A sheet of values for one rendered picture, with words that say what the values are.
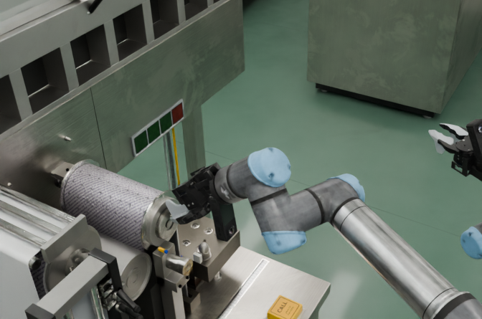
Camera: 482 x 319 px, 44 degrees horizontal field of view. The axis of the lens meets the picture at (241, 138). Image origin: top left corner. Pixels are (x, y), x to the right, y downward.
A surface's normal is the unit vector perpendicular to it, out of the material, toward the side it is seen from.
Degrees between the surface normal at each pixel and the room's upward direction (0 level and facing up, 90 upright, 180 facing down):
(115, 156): 90
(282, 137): 0
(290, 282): 0
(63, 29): 90
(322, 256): 0
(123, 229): 94
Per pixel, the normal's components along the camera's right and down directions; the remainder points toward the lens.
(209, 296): -0.04, -0.83
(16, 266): -0.52, 0.49
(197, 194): 0.63, -0.33
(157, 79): 0.85, 0.27
